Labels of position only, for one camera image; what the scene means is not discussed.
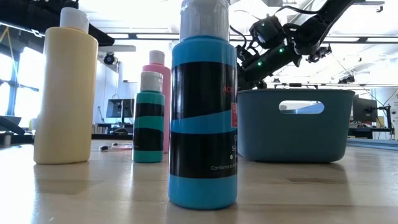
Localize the black ceiling spotlight cluster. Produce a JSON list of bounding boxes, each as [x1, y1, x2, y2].
[[337, 74, 356, 85], [305, 45, 333, 64]]

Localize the pink paint bottle white cap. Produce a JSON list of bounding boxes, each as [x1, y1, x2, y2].
[[142, 50, 172, 154]]

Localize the black paintbrush silver ferrule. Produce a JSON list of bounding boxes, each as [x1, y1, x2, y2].
[[98, 144, 134, 152]]

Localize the small blue paint bottle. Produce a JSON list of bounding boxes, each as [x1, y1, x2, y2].
[[167, 0, 239, 210]]

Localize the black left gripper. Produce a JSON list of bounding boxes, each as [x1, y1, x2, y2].
[[27, 9, 114, 47]]

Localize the small teal paint bottle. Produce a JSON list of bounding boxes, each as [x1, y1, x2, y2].
[[132, 71, 166, 164]]

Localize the black computer monitor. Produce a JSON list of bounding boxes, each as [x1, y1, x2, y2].
[[106, 98, 135, 125], [352, 94, 379, 123]]

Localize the black background desk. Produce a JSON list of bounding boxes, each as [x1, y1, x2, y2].
[[346, 126, 396, 140]]

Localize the black ceiling fixture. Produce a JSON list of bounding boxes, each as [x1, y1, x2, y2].
[[357, 0, 386, 14]]

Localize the large yellow paint bottle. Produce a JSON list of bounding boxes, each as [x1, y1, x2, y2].
[[33, 6, 99, 165]]

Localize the teal plastic bin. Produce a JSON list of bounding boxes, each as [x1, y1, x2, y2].
[[236, 88, 356, 164]]

